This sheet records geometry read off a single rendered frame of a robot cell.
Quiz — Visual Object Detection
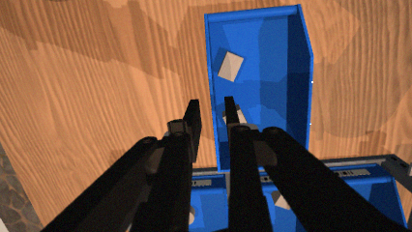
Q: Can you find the blue bin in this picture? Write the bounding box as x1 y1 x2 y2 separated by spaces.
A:
329 163 408 228
259 171 307 232
189 174 228 232
204 6 314 172

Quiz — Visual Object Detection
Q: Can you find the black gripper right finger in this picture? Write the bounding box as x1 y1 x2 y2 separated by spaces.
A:
224 96 412 232

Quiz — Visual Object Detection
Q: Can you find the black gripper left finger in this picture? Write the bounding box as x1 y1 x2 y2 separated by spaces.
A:
40 99 202 232

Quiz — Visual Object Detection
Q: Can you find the brown block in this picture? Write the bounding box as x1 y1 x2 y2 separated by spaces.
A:
222 104 247 123

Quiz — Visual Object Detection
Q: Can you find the grey metal shelf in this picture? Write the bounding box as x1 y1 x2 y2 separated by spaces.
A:
192 154 412 230

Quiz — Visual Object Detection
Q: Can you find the beige short cylinder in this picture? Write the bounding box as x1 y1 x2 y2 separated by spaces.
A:
190 206 195 224

